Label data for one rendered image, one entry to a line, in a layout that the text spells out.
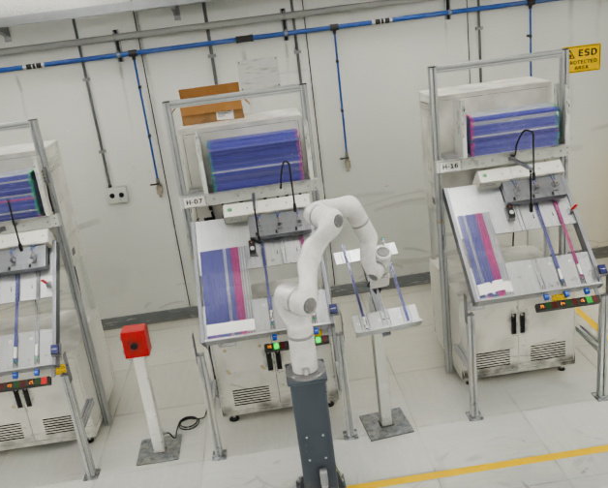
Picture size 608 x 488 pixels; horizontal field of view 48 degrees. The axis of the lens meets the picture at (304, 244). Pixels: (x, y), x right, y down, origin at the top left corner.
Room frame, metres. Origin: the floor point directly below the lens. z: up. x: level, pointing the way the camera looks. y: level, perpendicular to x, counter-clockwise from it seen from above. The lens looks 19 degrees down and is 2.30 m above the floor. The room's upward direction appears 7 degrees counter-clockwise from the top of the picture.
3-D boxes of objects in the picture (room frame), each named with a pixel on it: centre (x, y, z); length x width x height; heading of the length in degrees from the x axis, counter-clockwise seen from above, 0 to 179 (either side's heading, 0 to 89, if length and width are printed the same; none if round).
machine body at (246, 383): (3.86, 0.27, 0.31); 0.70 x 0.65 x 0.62; 93
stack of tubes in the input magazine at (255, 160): (3.74, 0.21, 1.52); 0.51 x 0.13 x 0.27; 93
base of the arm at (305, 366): (2.81, 0.07, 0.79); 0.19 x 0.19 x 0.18
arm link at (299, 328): (2.84, 0.09, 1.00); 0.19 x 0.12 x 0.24; 35
